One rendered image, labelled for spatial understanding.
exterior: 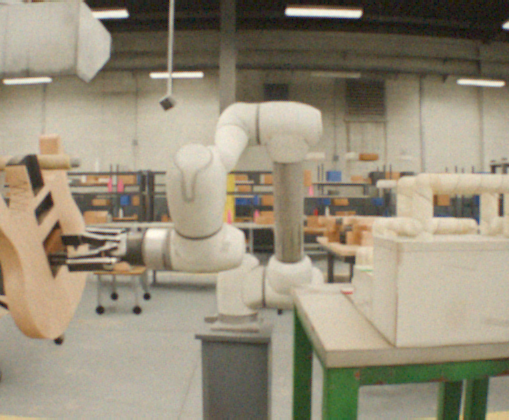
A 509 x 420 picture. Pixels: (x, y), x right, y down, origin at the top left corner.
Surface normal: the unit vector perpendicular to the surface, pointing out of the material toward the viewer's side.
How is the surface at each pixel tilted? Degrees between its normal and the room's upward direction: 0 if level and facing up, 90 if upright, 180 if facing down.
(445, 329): 90
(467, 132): 90
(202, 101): 90
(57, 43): 90
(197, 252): 125
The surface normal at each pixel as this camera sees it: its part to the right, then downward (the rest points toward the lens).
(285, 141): -0.11, 0.51
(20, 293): 0.02, 0.15
